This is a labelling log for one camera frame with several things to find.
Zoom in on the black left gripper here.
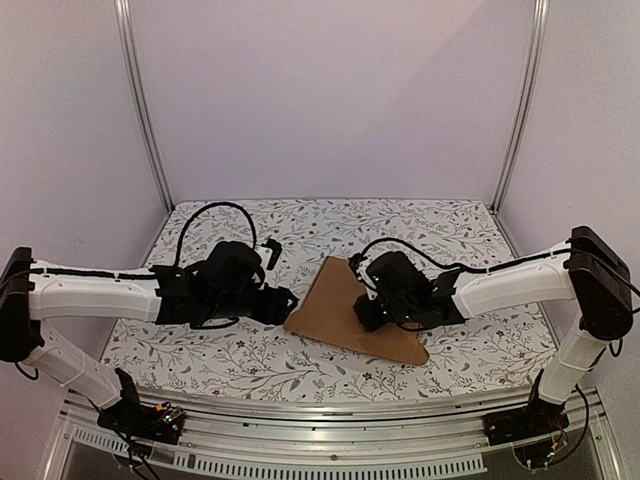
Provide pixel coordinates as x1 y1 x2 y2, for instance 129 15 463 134
206 284 298 325

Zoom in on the brown cardboard paper box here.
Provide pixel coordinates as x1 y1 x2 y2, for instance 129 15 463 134
284 256 429 366

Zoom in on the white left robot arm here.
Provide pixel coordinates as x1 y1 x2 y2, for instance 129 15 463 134
1 241 298 434

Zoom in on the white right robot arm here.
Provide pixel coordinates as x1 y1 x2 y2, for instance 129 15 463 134
348 226 638 436

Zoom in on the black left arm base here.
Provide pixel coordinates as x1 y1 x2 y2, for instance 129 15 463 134
97 368 186 445

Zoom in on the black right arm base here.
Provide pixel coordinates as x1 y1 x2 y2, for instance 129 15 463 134
482 372 569 470

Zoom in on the floral patterned table mat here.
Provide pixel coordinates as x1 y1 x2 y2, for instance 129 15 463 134
101 199 555 403

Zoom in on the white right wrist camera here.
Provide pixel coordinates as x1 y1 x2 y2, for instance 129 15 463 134
348 253 377 300

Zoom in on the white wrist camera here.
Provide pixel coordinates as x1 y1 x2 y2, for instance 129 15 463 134
256 238 282 271
348 253 377 300

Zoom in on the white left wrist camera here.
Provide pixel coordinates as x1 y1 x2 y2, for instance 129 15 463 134
256 238 282 271

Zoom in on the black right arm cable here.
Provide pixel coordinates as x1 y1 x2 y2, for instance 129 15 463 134
359 237 574 275

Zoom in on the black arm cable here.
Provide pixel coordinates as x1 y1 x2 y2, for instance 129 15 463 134
29 200 259 281
359 237 574 275

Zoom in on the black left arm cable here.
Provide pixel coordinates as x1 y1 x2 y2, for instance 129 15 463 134
29 200 259 281

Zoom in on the aluminium front rail frame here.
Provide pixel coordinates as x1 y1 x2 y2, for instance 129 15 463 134
42 388 629 479

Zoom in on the right aluminium corner post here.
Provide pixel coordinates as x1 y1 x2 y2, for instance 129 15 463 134
490 0 550 216

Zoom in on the aluminium corner post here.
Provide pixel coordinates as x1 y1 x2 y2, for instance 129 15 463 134
114 0 175 213
490 0 550 216

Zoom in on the left aluminium corner post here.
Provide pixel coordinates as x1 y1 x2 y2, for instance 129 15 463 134
114 0 175 213

